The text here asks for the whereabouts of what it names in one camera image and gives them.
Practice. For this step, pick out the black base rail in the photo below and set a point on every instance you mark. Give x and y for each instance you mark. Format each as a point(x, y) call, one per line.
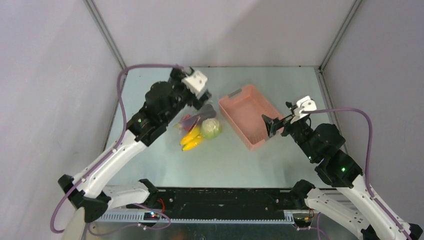
point(240, 204)

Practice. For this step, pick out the left circuit board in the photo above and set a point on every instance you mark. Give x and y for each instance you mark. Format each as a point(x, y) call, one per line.
point(151, 216)

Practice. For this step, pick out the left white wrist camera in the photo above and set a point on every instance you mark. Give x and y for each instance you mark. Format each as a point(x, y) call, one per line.
point(196, 82)

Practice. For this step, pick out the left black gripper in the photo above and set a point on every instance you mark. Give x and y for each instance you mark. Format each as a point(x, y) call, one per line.
point(176, 77)

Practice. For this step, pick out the yellow banana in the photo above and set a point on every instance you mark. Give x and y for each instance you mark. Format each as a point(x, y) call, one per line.
point(192, 139)

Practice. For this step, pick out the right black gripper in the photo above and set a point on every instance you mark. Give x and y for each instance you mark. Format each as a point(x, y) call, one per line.
point(281, 124)

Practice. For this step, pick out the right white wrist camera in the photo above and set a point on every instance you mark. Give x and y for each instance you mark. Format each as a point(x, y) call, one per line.
point(299, 109)

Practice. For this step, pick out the green cabbage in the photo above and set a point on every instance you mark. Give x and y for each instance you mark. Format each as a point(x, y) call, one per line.
point(210, 128)

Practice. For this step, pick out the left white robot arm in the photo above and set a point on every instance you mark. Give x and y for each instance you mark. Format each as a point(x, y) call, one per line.
point(89, 189)

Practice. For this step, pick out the clear zip top bag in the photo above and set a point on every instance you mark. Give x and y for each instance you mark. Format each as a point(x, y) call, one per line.
point(185, 132)

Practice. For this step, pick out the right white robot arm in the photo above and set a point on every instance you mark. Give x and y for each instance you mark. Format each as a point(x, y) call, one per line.
point(372, 219)

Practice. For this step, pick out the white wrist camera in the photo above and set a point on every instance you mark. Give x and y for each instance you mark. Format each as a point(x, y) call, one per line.
point(299, 109)
point(196, 82)

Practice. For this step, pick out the circuit board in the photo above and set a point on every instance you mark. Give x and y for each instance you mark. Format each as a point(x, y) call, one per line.
point(302, 223)
point(151, 216)

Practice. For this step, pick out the dark purple eggplant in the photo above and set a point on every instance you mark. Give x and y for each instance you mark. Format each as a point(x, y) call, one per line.
point(206, 112)

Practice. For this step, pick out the right circuit board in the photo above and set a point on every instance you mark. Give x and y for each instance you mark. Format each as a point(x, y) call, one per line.
point(302, 223)

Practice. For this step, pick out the pink plastic basket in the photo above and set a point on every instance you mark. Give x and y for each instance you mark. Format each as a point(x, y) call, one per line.
point(243, 110)

